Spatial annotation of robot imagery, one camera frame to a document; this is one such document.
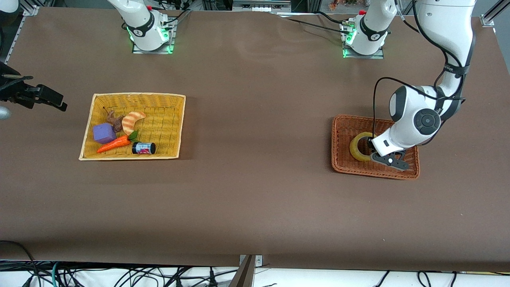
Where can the brown wicker basket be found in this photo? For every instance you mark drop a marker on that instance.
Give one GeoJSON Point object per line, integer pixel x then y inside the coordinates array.
{"type": "Point", "coordinates": [342, 131]}

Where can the orange toy carrot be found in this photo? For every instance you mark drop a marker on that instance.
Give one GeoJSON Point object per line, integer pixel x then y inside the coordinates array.
{"type": "Point", "coordinates": [113, 144]}

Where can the dark brown toy root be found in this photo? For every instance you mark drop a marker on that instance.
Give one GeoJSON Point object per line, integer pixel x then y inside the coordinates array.
{"type": "Point", "coordinates": [116, 122]}

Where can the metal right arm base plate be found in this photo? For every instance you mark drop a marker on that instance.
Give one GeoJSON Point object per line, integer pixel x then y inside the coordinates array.
{"type": "Point", "coordinates": [139, 51]}

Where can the grey metal bracket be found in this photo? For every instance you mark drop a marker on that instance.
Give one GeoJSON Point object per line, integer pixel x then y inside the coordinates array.
{"type": "Point", "coordinates": [247, 275]}

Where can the purple foam cube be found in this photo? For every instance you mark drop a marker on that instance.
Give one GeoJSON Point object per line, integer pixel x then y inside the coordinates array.
{"type": "Point", "coordinates": [104, 133]}

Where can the yellow clear tape roll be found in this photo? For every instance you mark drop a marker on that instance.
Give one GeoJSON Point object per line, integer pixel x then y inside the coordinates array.
{"type": "Point", "coordinates": [354, 149]}

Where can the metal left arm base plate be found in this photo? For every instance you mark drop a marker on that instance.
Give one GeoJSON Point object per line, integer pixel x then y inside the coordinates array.
{"type": "Point", "coordinates": [374, 56]}

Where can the yellow wicker basket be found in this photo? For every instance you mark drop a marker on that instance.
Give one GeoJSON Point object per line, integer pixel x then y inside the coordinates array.
{"type": "Point", "coordinates": [167, 143]}

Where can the aluminium table rail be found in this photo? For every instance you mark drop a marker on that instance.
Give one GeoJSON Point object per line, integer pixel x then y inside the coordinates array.
{"type": "Point", "coordinates": [488, 19]}
{"type": "Point", "coordinates": [32, 10]}

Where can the black jar with colourful label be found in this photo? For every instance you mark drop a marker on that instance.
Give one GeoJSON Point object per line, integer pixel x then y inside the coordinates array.
{"type": "Point", "coordinates": [143, 148]}

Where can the striped orange toy croissant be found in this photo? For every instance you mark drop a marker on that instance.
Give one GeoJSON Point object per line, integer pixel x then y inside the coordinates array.
{"type": "Point", "coordinates": [128, 124]}

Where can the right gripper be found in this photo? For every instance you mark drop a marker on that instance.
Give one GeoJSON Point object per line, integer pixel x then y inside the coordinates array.
{"type": "Point", "coordinates": [12, 92]}

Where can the grey metal frame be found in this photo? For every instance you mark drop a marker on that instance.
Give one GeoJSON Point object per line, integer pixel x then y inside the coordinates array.
{"type": "Point", "coordinates": [259, 6]}

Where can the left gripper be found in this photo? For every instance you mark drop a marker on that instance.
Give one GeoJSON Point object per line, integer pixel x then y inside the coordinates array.
{"type": "Point", "coordinates": [370, 144]}

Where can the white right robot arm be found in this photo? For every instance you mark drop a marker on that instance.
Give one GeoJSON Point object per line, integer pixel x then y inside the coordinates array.
{"type": "Point", "coordinates": [143, 24]}

